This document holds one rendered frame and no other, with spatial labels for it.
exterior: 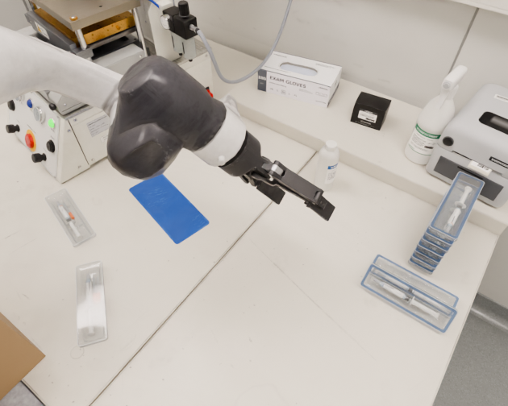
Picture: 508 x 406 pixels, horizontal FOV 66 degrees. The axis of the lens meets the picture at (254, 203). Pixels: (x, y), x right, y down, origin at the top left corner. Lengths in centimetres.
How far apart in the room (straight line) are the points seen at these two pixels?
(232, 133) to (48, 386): 58
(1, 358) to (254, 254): 51
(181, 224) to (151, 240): 8
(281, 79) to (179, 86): 71
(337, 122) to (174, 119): 71
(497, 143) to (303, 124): 48
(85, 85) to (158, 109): 16
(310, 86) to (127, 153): 74
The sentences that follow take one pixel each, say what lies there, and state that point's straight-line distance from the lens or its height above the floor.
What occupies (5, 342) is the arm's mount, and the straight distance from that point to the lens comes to 81.
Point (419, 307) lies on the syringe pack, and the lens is 88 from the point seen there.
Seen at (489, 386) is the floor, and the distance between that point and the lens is 179.
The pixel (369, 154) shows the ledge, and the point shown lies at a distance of 110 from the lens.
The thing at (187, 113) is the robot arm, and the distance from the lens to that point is 55.
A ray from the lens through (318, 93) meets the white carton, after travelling 121.
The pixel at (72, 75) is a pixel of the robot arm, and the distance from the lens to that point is 66.
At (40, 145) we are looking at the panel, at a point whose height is 81.
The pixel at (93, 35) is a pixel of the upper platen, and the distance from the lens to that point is 109.
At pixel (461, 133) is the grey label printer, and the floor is 95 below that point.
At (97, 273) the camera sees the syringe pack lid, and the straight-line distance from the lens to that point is 93.
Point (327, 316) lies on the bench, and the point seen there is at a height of 75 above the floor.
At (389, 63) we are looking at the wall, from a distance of 130.
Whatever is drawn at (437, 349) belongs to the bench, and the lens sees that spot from 90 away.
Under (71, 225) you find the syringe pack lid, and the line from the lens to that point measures 103.
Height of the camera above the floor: 153
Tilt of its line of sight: 51 degrees down
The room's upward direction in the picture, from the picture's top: straight up
